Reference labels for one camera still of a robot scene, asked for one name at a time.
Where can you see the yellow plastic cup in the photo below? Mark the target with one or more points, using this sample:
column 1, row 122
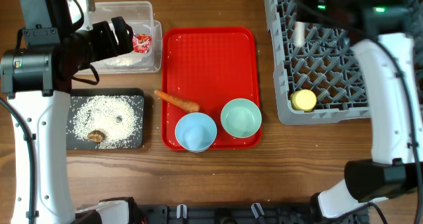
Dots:
column 303, row 100

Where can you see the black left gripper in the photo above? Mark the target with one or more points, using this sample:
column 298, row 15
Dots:
column 125, row 33

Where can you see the red plastic tray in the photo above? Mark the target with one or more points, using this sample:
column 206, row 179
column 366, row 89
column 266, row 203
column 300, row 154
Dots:
column 212, row 66

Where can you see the grey dishwasher rack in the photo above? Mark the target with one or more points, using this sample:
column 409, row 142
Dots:
column 324, row 65

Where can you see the red snack wrapper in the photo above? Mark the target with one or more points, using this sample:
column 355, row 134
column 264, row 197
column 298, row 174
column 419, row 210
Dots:
column 142, row 43

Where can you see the black waste tray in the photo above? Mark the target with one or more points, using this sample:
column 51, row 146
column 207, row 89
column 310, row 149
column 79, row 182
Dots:
column 109, row 118

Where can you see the orange carrot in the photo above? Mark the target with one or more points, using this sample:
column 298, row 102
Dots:
column 185, row 105

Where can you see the small light blue bowl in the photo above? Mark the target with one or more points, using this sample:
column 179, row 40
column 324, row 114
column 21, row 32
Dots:
column 196, row 132

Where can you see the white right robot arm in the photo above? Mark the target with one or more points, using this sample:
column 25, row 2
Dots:
column 380, row 32

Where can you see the white rice grains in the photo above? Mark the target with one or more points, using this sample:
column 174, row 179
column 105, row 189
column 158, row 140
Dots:
column 105, row 115

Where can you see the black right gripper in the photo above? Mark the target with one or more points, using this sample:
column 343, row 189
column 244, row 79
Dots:
column 302, row 0

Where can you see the clear plastic waste bin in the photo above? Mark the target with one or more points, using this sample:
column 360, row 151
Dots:
column 139, row 15

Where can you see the white plastic spoon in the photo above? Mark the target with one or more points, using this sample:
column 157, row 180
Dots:
column 299, row 34

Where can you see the crumpled white tissue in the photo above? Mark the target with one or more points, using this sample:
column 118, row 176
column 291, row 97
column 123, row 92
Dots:
column 120, row 61

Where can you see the green bowl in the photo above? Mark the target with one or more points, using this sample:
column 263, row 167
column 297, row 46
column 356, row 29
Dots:
column 241, row 118

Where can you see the brown food scrap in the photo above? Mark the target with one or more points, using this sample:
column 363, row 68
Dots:
column 96, row 136

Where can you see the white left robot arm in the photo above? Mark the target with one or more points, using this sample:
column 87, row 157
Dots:
column 36, row 82

